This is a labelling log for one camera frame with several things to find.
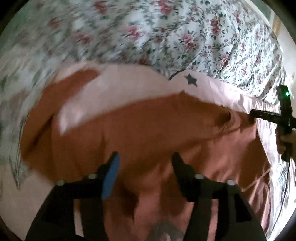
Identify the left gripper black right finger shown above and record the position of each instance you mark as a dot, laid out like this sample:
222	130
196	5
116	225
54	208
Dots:
235	218

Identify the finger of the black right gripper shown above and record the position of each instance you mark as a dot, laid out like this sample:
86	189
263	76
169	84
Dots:
265	115

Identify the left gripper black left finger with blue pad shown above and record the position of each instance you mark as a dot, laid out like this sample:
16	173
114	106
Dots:
92	191

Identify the rust orange knit sweater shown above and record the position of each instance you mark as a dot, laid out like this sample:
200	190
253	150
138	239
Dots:
134	156

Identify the person's right hand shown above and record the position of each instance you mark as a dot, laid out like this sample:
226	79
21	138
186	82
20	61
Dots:
283	140

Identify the floral quilt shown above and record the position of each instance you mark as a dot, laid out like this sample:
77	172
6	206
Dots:
226	40

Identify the pink star bed sheet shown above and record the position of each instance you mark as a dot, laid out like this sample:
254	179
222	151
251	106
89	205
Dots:
88	111

